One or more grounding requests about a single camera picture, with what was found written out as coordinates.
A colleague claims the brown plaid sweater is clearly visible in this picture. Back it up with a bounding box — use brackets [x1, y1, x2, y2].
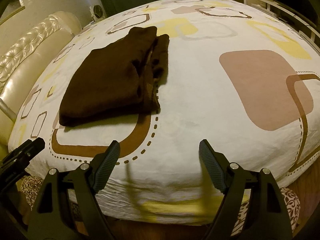
[59, 26, 170, 128]

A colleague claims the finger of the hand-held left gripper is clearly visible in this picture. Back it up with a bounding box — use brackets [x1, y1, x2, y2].
[6, 137, 46, 165]

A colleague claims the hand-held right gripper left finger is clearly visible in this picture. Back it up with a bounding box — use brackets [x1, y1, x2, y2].
[27, 140, 121, 240]

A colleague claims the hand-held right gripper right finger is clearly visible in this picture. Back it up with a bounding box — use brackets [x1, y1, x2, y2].
[199, 139, 293, 240]

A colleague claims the white patterned bedsheet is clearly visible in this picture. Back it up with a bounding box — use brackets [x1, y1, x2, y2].
[7, 0, 320, 225]

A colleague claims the cream leather headboard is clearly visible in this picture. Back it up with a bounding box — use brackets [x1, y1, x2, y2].
[0, 10, 83, 130]

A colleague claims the silver metal pole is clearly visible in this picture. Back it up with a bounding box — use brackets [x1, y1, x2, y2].
[0, 99, 17, 120]

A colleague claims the brown patterned rug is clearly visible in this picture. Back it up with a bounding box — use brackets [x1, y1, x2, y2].
[20, 175, 300, 233]

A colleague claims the small round bedside mirror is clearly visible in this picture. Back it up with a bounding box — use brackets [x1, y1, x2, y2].
[90, 4, 105, 21]

